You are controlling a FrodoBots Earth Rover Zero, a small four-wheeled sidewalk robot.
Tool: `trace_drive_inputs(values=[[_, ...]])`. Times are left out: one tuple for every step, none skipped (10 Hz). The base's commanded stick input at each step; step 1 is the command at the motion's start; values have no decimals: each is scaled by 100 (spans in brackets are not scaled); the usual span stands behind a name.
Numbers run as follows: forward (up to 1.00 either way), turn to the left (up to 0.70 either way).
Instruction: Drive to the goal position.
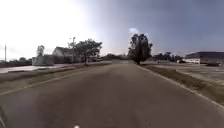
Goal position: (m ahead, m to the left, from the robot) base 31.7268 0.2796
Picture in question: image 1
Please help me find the broad leafy tree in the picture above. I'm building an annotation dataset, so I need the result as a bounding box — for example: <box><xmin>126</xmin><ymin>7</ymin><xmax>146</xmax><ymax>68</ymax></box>
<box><xmin>68</xmin><ymin>38</ymin><xmax>104</xmax><ymax>65</ymax></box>

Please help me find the tall dark tree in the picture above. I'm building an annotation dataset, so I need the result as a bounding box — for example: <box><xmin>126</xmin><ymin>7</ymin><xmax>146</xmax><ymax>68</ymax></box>
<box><xmin>127</xmin><ymin>33</ymin><xmax>154</xmax><ymax>65</ymax></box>

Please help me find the grey asphalt road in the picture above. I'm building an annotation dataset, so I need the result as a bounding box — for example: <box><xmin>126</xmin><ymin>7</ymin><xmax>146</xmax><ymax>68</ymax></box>
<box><xmin>0</xmin><ymin>62</ymin><xmax>224</xmax><ymax>128</ymax></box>

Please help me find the lamp pole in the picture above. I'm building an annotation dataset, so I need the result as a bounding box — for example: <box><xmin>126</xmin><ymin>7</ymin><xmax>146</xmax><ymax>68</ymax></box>
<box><xmin>69</xmin><ymin>36</ymin><xmax>77</xmax><ymax>65</ymax></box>

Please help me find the house with gabled roof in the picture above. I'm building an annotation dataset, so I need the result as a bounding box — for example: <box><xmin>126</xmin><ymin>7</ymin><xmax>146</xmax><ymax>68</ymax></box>
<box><xmin>32</xmin><ymin>46</ymin><xmax>83</xmax><ymax>67</ymax></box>

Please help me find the group of distant trees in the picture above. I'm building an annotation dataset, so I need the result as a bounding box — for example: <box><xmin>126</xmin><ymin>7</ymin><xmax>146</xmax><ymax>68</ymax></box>
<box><xmin>152</xmin><ymin>51</ymin><xmax>184</xmax><ymax>63</ymax></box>

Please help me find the slender tree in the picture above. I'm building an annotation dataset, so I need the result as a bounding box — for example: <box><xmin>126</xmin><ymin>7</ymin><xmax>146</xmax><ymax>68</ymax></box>
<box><xmin>35</xmin><ymin>44</ymin><xmax>46</xmax><ymax>58</ymax></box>

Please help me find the grass verge with dry patches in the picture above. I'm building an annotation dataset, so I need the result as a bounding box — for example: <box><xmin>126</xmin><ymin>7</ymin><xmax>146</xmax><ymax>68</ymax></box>
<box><xmin>0</xmin><ymin>63</ymin><xmax>112</xmax><ymax>96</ymax></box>

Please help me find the grass verge with ditch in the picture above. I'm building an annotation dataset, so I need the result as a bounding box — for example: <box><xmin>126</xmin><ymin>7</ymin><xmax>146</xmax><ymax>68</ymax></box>
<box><xmin>135</xmin><ymin>63</ymin><xmax>224</xmax><ymax>106</ymax></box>

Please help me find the pale concrete pavement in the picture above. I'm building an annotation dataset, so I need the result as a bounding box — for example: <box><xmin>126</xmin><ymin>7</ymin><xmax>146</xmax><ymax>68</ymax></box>
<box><xmin>0</xmin><ymin>63</ymin><xmax>73</xmax><ymax>75</ymax></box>

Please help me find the row of distant trees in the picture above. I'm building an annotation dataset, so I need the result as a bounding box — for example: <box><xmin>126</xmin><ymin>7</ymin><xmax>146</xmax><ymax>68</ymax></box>
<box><xmin>0</xmin><ymin>56</ymin><xmax>34</xmax><ymax>67</ymax></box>

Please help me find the grey paved lot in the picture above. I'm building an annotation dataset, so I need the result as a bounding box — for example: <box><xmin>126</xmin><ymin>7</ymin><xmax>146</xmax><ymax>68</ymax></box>
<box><xmin>155</xmin><ymin>63</ymin><xmax>224</xmax><ymax>86</ymax></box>

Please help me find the low flat-roofed building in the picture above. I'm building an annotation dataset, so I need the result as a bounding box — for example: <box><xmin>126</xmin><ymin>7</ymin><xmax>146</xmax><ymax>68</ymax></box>
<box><xmin>182</xmin><ymin>51</ymin><xmax>224</xmax><ymax>66</ymax></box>

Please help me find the dark vehicle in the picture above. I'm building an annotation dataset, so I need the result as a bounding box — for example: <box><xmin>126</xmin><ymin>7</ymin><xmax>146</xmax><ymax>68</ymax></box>
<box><xmin>205</xmin><ymin>61</ymin><xmax>221</xmax><ymax>68</ymax></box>

